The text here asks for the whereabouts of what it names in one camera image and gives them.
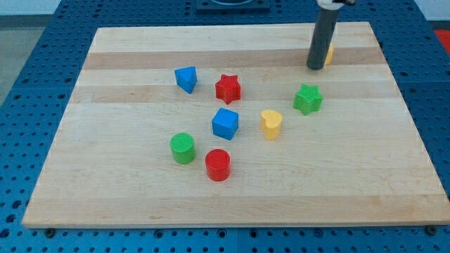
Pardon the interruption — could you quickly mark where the yellow block behind stick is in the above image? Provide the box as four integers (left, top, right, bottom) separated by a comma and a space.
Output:
324, 43, 334, 65

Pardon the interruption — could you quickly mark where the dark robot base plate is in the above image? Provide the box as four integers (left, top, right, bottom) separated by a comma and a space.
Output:
194, 0, 271, 13

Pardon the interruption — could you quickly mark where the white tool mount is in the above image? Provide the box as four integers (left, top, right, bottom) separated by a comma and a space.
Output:
317, 0, 356, 10

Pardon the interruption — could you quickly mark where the yellow heart block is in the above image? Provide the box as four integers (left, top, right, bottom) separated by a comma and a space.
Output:
260, 110, 283, 141

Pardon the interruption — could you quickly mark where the blue cube block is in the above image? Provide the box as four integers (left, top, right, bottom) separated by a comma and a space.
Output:
212, 108, 238, 141

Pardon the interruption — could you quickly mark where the red star block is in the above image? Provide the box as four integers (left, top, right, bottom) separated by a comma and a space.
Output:
215, 74, 241, 105

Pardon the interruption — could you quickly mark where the wooden board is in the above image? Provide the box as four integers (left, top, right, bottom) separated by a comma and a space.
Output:
22, 22, 449, 228

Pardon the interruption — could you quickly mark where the green star block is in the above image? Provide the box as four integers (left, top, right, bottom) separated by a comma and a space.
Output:
293, 84, 323, 115

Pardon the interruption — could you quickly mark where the red cylinder block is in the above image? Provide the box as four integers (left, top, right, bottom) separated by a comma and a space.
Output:
205, 149, 231, 181

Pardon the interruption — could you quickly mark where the blue triangle block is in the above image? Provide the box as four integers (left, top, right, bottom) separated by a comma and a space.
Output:
174, 66, 198, 93

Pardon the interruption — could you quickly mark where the green cylinder block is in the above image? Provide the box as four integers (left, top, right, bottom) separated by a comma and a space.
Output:
169, 132, 196, 164

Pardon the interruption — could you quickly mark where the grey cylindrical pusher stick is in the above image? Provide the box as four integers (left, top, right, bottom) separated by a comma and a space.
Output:
307, 7, 339, 70

